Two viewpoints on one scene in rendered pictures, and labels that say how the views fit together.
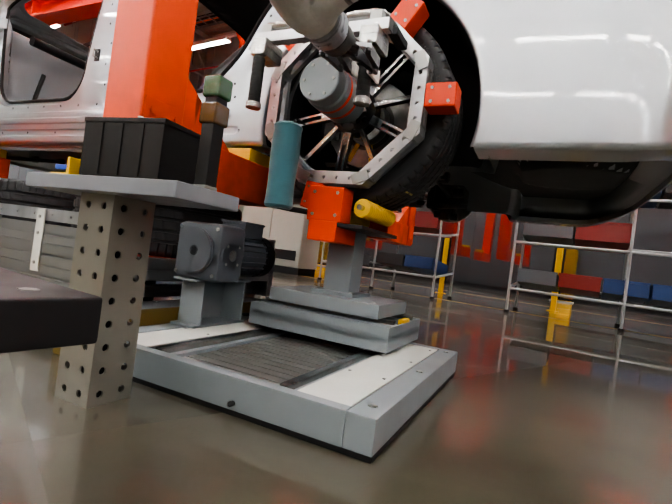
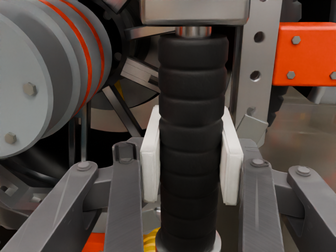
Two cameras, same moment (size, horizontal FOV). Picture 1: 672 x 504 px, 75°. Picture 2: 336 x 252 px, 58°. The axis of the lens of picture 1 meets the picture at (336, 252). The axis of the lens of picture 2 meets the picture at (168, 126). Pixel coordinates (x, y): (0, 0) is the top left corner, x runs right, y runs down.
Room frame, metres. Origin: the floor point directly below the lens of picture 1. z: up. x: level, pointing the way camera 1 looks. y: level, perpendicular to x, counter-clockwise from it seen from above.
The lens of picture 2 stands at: (0.97, 0.06, 0.91)
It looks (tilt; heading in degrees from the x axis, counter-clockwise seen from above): 22 degrees down; 338
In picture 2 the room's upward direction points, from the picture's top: straight up
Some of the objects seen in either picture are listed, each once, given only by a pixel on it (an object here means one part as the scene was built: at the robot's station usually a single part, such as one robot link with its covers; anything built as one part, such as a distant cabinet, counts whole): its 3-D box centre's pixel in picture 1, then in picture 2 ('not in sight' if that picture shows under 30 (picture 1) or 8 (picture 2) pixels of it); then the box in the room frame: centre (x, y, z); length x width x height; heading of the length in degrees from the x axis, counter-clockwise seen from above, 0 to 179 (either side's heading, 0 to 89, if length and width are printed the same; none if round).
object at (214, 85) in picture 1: (217, 89); not in sight; (0.82, 0.26, 0.64); 0.04 x 0.04 x 0.04; 64
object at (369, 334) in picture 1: (337, 320); not in sight; (1.55, -0.04, 0.13); 0.50 x 0.36 x 0.10; 64
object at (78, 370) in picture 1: (106, 296); not in sight; (0.92, 0.47, 0.21); 0.10 x 0.10 x 0.42; 64
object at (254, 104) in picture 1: (256, 81); not in sight; (1.26, 0.29, 0.83); 0.04 x 0.04 x 0.16
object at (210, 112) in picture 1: (214, 115); not in sight; (0.82, 0.26, 0.59); 0.04 x 0.04 x 0.04; 64
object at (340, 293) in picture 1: (344, 267); not in sight; (1.55, -0.04, 0.32); 0.40 x 0.30 x 0.28; 64
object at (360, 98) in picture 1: (365, 74); (190, 156); (1.11, -0.02, 0.83); 0.04 x 0.04 x 0.16
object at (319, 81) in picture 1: (334, 93); (33, 62); (1.33, 0.07, 0.85); 0.21 x 0.14 x 0.14; 154
